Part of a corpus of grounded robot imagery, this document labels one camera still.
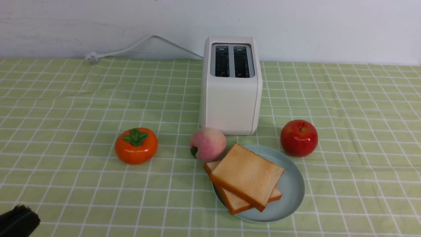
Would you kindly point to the toast slice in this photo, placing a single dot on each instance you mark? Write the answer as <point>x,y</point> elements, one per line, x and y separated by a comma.
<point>247,175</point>
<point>233,203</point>

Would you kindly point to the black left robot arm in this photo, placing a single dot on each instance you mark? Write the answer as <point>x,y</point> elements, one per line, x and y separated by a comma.
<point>21,221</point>

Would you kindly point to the pink peach toy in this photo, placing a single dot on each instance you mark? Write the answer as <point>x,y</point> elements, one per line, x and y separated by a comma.
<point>207,144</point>

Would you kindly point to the white toaster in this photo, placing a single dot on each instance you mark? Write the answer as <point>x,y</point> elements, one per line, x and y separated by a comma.
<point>231,85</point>

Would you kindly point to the orange persimmon toy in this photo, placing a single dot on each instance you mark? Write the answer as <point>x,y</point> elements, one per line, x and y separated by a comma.
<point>136,146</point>

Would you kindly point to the red apple toy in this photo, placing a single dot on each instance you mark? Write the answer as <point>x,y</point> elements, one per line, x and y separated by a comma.
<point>299,138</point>

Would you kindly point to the light blue plate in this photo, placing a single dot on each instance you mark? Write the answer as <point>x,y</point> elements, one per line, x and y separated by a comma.
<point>291,185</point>

